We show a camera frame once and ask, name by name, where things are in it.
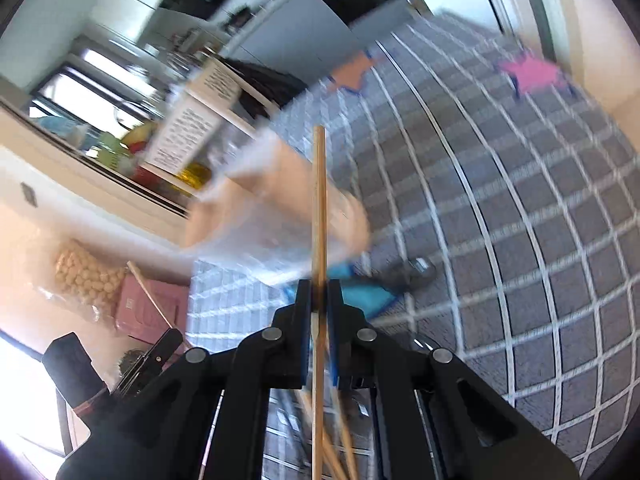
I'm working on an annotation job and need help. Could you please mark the orange star sticker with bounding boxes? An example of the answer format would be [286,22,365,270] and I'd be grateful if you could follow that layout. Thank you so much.
[329,51,378,93]

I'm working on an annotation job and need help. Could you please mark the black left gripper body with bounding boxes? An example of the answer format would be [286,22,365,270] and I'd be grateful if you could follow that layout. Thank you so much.
[41,328,183,430]

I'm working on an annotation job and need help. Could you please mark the pink box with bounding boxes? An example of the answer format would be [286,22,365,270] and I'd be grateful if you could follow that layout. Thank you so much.
[115,274,189,344]

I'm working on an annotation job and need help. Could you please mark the beige plastic utensil holder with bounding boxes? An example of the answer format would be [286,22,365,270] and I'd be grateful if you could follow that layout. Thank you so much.
[180,127,372,286]

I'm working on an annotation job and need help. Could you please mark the pink star sticker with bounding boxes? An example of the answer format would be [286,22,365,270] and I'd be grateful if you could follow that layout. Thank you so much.
[497,51,574,99]

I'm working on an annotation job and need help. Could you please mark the bag of round snacks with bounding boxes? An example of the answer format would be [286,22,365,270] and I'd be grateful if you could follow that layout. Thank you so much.
[53,240,127,321]

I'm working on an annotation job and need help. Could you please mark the plain bamboo chopstick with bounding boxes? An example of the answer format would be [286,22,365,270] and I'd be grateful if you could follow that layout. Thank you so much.
[294,390,348,480]

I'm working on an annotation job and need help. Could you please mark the grey checkered tablecloth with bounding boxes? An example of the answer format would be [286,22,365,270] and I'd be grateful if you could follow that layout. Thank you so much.
[185,12,640,480]

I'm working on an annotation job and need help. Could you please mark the plain wooden chopstick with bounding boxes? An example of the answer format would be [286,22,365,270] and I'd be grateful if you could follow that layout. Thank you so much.
[311,126,328,480]

